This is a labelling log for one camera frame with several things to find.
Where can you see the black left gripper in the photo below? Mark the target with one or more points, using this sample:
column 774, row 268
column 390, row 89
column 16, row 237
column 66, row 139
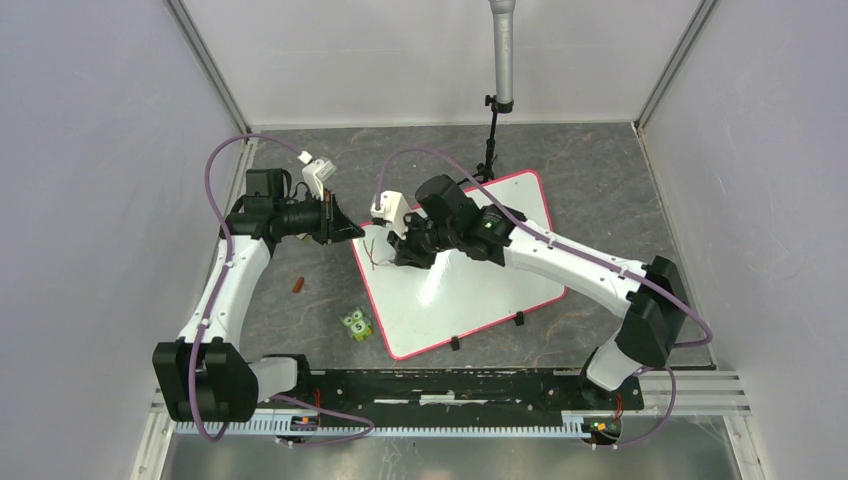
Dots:
column 334, row 224

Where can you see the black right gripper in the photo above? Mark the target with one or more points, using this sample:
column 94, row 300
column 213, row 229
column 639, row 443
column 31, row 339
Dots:
column 406, row 250

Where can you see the white board with pink frame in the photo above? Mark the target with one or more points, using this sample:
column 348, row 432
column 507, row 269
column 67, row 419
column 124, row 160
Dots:
column 416, row 310

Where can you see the brown marker cap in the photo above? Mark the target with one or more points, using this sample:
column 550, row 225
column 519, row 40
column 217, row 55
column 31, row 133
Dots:
column 298, row 285

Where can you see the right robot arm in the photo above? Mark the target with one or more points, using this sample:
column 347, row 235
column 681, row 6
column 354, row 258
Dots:
column 648, row 298

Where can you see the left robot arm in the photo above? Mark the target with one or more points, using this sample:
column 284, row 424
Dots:
column 202, row 373

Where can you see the black tripod stand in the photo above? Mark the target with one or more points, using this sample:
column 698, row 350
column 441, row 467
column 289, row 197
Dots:
column 485, row 170

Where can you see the green owl number toy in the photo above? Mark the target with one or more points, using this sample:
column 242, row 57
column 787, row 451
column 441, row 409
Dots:
column 357, row 325

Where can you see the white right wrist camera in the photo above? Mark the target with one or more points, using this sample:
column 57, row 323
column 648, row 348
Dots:
column 389, row 210

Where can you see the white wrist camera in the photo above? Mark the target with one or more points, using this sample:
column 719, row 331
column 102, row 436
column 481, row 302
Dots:
column 316, row 171
column 389, row 210

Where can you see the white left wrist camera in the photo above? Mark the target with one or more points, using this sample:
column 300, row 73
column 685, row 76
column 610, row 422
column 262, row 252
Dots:
column 316, row 171

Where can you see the grey camera pole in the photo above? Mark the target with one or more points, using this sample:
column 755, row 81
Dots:
column 503, row 28

